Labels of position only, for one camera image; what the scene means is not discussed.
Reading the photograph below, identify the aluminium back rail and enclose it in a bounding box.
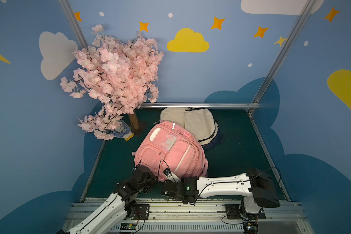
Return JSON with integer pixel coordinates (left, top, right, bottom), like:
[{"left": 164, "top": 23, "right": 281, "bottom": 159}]
[{"left": 141, "top": 103, "right": 260, "bottom": 109}]

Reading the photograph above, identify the navy blue backpack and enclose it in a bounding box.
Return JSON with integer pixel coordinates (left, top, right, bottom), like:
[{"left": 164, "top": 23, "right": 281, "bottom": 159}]
[{"left": 202, "top": 124, "right": 223, "bottom": 150}]

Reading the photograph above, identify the green circuit board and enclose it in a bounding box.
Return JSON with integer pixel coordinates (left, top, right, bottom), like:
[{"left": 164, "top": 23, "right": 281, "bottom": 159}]
[
  {"left": 242, "top": 222, "right": 258, "bottom": 234},
  {"left": 119, "top": 223, "right": 139, "bottom": 234}
]

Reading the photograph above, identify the aluminium corner post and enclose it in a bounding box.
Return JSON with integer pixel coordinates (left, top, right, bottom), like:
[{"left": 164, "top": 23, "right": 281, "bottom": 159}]
[
  {"left": 58, "top": 0, "right": 88, "bottom": 48},
  {"left": 252, "top": 0, "right": 316, "bottom": 105}
]

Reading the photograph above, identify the beige and navy backpack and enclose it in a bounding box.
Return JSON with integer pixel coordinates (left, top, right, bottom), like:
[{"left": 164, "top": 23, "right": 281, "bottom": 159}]
[{"left": 160, "top": 107, "right": 217, "bottom": 146}]

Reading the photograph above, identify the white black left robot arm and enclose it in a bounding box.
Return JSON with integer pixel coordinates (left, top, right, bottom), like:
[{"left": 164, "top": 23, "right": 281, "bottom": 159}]
[{"left": 58, "top": 166, "right": 158, "bottom": 234}]

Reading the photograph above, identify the aluminium left corner post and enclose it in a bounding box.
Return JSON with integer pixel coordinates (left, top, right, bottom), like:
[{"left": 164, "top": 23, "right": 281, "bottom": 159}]
[{"left": 58, "top": 0, "right": 88, "bottom": 48}]

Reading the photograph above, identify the aluminium right corner post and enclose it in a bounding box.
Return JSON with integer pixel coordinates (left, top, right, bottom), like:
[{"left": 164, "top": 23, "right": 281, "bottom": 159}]
[{"left": 252, "top": 0, "right": 316, "bottom": 105}]

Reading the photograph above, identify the left green circuit board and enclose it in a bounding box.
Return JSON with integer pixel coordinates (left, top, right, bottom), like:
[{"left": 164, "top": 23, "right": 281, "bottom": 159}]
[{"left": 119, "top": 223, "right": 139, "bottom": 234}]

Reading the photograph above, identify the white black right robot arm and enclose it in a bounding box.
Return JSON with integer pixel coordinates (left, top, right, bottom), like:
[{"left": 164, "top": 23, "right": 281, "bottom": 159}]
[{"left": 161, "top": 168, "right": 280, "bottom": 215}]

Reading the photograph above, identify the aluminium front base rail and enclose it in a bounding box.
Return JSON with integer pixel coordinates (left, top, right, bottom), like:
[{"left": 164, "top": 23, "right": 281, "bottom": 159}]
[{"left": 63, "top": 198, "right": 315, "bottom": 234}]

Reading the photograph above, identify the aluminium left side rail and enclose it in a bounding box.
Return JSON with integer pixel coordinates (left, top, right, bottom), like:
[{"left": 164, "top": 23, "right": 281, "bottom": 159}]
[{"left": 79, "top": 141, "right": 105, "bottom": 202}]

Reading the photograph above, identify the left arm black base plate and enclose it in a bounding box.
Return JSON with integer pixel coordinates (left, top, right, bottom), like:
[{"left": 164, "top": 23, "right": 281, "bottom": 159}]
[{"left": 131, "top": 204, "right": 150, "bottom": 220}]

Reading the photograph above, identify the pink backpack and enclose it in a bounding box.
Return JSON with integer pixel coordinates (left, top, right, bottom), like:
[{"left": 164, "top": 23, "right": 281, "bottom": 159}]
[{"left": 133, "top": 121, "right": 209, "bottom": 182}]

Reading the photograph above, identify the right green circuit board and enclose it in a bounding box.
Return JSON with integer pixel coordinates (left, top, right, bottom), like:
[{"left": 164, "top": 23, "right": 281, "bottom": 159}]
[{"left": 242, "top": 222, "right": 258, "bottom": 234}]

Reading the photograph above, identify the pink artificial blossom tree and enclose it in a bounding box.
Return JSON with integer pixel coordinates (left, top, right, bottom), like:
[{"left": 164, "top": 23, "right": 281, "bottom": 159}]
[{"left": 60, "top": 24, "right": 164, "bottom": 140}]

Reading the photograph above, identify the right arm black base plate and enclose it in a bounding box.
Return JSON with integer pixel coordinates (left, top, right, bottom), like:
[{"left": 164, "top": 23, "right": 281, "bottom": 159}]
[{"left": 224, "top": 204, "right": 266, "bottom": 221}]

